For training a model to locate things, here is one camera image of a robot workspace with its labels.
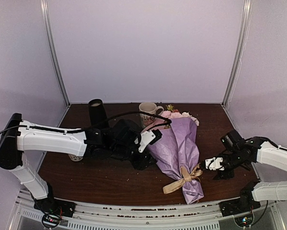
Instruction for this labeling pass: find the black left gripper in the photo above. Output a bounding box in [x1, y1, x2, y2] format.
[110, 144, 157, 171]

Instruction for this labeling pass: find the purple flower bouquet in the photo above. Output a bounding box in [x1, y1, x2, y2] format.
[144, 104, 204, 204]

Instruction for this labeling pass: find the beige satin ribbon bow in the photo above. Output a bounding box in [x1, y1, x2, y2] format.
[163, 164, 203, 194]

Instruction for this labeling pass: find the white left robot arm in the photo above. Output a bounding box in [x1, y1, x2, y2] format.
[0, 113, 162, 213]

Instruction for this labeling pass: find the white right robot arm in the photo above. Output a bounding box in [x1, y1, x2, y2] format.
[204, 130, 287, 212]

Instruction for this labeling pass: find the black tall vase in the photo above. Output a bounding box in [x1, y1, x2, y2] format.
[88, 99, 109, 129]

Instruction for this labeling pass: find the cream printed mug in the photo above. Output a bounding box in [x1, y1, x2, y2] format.
[139, 102, 164, 128]

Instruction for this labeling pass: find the floral mug yellow inside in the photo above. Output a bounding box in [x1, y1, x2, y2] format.
[68, 154, 83, 162]

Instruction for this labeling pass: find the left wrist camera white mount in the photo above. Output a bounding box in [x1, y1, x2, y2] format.
[134, 129, 162, 153]

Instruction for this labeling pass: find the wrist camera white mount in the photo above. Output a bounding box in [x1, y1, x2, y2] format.
[134, 129, 162, 153]
[200, 157, 225, 171]

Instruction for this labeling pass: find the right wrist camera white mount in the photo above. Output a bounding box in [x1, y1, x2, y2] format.
[200, 157, 225, 171]

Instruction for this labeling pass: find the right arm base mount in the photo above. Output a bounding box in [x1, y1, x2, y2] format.
[219, 182, 261, 228]

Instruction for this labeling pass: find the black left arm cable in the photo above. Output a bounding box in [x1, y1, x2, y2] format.
[0, 111, 173, 163]

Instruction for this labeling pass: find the white vented front rail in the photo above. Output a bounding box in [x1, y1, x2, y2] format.
[7, 189, 286, 230]

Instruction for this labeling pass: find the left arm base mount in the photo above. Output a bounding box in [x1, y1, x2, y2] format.
[32, 193, 76, 230]

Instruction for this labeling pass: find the right aluminium frame post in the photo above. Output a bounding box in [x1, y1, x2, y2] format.
[222, 0, 253, 109]

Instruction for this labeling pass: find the aluminium frame post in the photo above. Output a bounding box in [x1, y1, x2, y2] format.
[222, 0, 253, 109]
[40, 0, 71, 107]

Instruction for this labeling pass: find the left aluminium frame post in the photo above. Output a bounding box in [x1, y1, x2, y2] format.
[40, 0, 71, 107]

